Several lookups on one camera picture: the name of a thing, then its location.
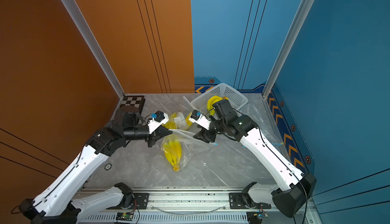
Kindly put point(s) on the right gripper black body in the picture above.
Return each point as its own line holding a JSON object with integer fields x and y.
{"x": 209, "y": 134}

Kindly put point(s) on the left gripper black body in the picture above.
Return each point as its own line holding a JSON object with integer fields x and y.
{"x": 150, "y": 139}

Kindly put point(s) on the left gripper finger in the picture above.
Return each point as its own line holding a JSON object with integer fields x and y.
{"x": 164, "y": 140}
{"x": 162, "y": 131}

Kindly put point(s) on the yellow banana bunch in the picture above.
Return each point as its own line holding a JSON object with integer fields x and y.
{"x": 173, "y": 153}
{"x": 213, "y": 100}
{"x": 178, "y": 121}

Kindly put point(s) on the zip-top bag blue zipper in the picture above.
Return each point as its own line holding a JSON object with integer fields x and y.
{"x": 277, "y": 144}

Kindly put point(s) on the zip-top bag with label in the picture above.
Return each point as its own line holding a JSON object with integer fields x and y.
{"x": 182, "y": 105}

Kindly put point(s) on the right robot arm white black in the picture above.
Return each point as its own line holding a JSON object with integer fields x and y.
{"x": 292, "y": 189}

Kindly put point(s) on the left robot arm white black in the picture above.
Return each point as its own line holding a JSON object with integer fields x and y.
{"x": 56, "y": 204}

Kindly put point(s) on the black brown checkerboard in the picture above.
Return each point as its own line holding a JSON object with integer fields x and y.
{"x": 137, "y": 101}

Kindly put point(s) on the white perforated plastic basket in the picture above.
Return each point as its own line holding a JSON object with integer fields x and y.
{"x": 203, "y": 103}

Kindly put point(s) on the left green circuit board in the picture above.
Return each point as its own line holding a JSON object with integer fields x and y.
{"x": 124, "y": 217}

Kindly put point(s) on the green circuit board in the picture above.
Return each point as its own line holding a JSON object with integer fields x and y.
{"x": 124, "y": 217}
{"x": 261, "y": 215}

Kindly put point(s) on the right green circuit board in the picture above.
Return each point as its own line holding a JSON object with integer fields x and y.
{"x": 261, "y": 215}

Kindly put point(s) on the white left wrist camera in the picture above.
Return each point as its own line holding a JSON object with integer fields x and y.
{"x": 157, "y": 119}

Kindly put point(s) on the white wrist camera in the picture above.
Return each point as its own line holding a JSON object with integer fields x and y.
{"x": 157, "y": 119}
{"x": 198, "y": 118}

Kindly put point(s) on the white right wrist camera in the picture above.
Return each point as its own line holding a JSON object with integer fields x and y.
{"x": 198, "y": 118}

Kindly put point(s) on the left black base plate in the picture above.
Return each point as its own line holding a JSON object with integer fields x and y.
{"x": 137, "y": 201}

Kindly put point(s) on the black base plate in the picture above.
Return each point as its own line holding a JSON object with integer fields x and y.
{"x": 137, "y": 201}
{"x": 242, "y": 201}

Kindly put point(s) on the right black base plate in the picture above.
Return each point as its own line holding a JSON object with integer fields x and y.
{"x": 242, "y": 201}

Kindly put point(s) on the left aluminium corner post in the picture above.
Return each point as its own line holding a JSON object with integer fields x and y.
{"x": 79, "y": 20}

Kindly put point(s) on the aluminium corner post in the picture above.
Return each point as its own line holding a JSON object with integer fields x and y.
{"x": 79, "y": 20}
{"x": 296, "y": 25}

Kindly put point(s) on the right aluminium corner post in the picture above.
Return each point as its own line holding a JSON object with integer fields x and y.
{"x": 296, "y": 25}

